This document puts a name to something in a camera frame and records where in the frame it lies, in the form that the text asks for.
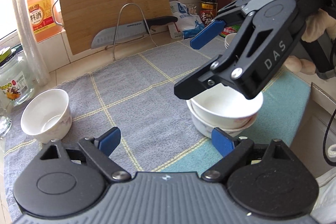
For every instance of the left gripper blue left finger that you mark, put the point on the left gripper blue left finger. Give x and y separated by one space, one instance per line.
97 152

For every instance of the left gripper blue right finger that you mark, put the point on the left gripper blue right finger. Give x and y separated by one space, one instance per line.
234 152

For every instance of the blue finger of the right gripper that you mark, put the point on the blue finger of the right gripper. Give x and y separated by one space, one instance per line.
203 78
207 34

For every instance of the white floral bowl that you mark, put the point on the white floral bowl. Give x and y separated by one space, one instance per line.
47 116

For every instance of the grey kitchen knife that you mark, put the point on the grey kitchen knife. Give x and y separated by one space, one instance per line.
97 41

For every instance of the gloved right hand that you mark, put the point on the gloved right hand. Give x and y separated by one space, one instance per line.
316 60

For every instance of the white plate stack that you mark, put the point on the white plate stack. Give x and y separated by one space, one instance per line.
228 39

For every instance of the dark vinegar bottle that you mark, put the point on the dark vinegar bottle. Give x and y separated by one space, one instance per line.
208 11

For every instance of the blue white salt bag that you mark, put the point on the blue white salt bag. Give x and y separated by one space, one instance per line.
188 25

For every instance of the grey checked cloth mat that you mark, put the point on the grey checked cloth mat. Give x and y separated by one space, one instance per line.
136 94

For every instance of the clear glass cup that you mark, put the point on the clear glass cup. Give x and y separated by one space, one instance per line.
5 122

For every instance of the glass jar yellow lid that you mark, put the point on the glass jar yellow lid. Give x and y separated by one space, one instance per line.
16 77

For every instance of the orange cooking wine jug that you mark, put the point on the orange cooking wine jug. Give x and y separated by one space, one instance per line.
44 18

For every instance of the metal wire rack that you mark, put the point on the metal wire rack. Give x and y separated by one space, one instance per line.
121 32

